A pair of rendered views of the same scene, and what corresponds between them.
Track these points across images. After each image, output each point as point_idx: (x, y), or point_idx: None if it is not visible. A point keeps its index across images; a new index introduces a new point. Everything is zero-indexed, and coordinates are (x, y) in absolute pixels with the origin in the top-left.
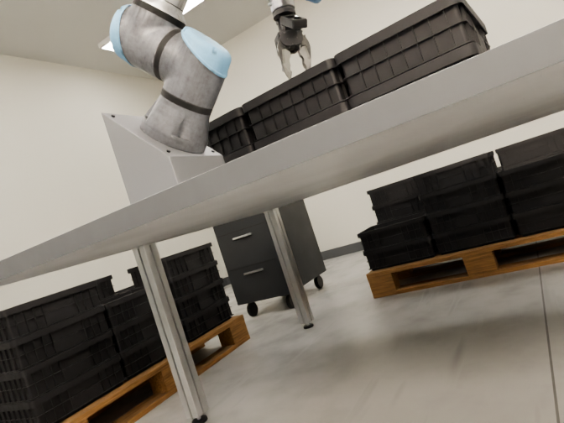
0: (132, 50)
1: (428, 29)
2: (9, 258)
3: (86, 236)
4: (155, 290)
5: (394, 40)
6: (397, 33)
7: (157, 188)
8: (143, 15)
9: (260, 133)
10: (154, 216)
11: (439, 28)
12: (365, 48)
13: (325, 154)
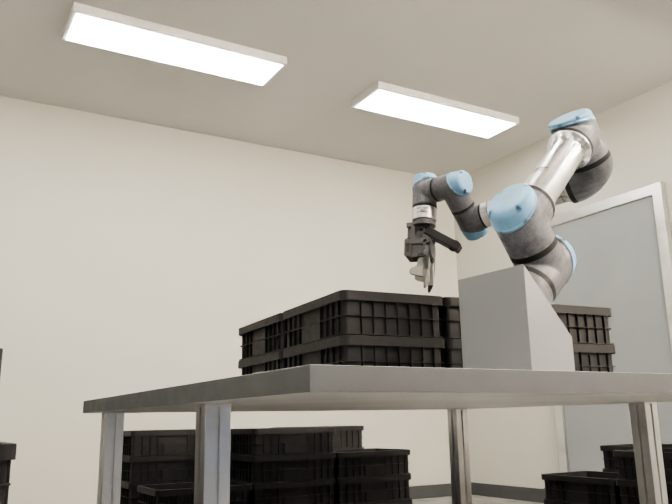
0: (536, 227)
1: (593, 322)
2: (484, 371)
3: (592, 383)
4: (225, 483)
5: (573, 317)
6: (579, 313)
7: (557, 359)
8: (550, 208)
9: (455, 333)
10: (654, 390)
11: (598, 326)
12: (559, 311)
13: None
